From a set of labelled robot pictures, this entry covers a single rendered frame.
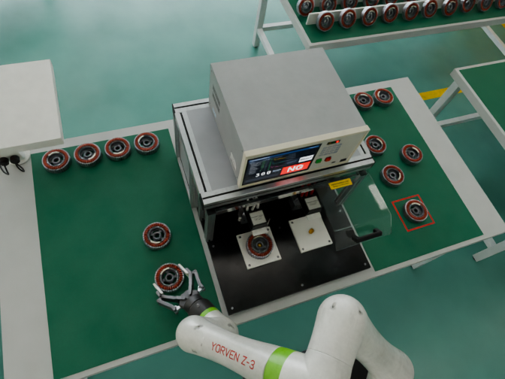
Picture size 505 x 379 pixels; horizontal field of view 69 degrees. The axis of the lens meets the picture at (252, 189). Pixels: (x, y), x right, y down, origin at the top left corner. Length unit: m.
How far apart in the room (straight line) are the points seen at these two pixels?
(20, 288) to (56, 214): 0.31
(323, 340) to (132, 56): 2.77
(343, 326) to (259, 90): 0.77
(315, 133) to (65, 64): 2.45
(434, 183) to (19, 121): 1.80
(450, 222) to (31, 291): 1.82
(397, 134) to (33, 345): 1.89
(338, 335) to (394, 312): 1.65
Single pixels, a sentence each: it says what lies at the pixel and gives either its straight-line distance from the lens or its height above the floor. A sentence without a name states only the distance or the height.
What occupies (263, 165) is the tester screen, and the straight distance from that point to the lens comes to 1.19.
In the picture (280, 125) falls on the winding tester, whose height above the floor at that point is 1.32.
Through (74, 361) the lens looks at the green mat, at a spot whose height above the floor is 0.75.
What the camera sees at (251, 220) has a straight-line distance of 1.45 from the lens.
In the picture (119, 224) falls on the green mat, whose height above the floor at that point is 0.75.
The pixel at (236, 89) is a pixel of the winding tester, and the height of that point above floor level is 1.32.
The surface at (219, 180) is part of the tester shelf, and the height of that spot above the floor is 1.11.
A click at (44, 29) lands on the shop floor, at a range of 3.63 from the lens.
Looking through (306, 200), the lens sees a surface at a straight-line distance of 1.53.
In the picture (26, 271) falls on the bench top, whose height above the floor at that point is 0.75.
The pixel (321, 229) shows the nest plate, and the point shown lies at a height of 0.78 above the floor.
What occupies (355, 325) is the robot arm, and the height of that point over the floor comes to 1.37.
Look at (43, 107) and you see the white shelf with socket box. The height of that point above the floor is 1.20.
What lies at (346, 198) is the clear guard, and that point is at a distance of 1.42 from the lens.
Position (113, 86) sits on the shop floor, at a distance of 3.09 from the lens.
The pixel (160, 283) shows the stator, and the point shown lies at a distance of 1.50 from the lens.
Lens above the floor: 2.24
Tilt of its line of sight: 61 degrees down
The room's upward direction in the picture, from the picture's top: 17 degrees clockwise
